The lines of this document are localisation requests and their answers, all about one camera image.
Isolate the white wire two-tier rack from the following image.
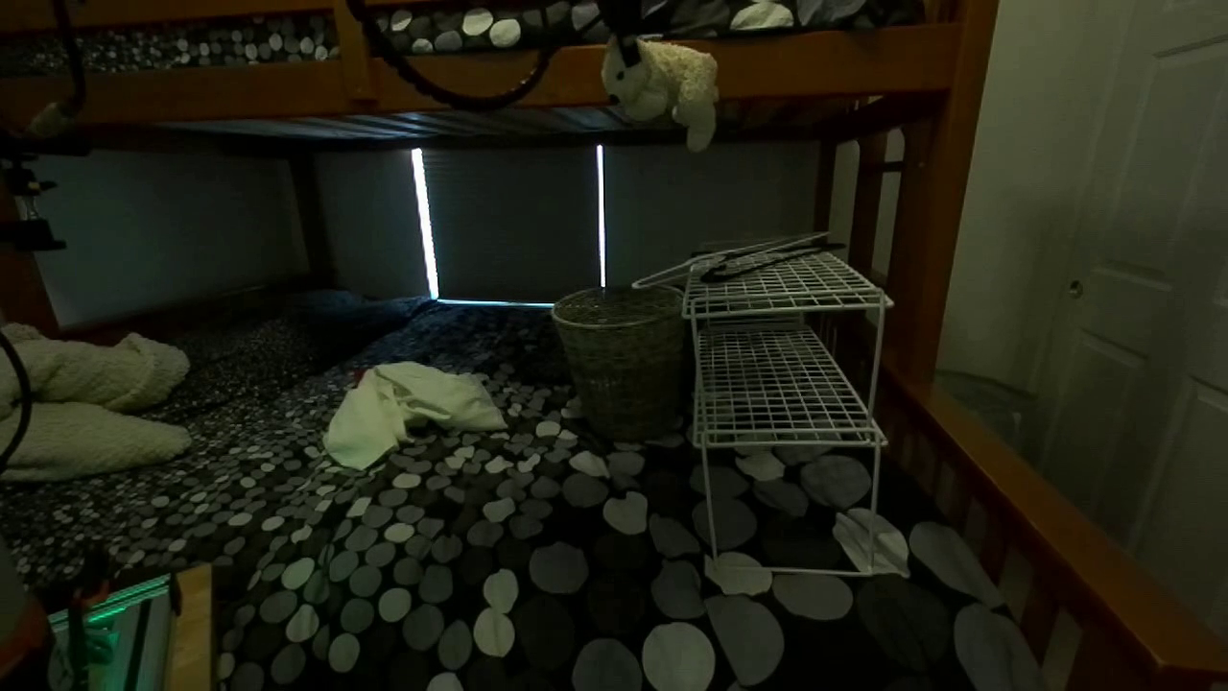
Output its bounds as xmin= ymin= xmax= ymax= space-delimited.
xmin=637 ymin=239 xmax=910 ymax=575

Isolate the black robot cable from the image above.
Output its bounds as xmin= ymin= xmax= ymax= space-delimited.
xmin=342 ymin=0 xmax=607 ymax=115

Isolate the woven wicker basket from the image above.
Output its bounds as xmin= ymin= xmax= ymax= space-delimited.
xmin=554 ymin=286 xmax=689 ymax=440

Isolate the black grey dotted duvet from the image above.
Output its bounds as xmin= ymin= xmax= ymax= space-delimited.
xmin=0 ymin=305 xmax=1044 ymax=691

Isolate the wooden bunk bed frame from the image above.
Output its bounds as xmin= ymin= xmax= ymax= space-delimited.
xmin=0 ymin=0 xmax=1228 ymax=691

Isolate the cream stuffed animal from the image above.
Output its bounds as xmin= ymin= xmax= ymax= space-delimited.
xmin=599 ymin=38 xmax=719 ymax=154

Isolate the upper bunk dotted bedding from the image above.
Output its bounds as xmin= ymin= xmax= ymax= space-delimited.
xmin=0 ymin=0 xmax=926 ymax=76

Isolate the green lit device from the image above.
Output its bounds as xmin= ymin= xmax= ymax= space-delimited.
xmin=49 ymin=575 xmax=181 ymax=691

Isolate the white door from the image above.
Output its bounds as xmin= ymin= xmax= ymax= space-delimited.
xmin=1040 ymin=0 xmax=1228 ymax=624

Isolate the white crumpled cloth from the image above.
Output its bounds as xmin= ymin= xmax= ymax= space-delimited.
xmin=323 ymin=359 xmax=506 ymax=473

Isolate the white pillow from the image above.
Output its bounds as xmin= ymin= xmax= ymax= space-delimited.
xmin=4 ymin=403 xmax=192 ymax=483
xmin=4 ymin=323 xmax=192 ymax=410

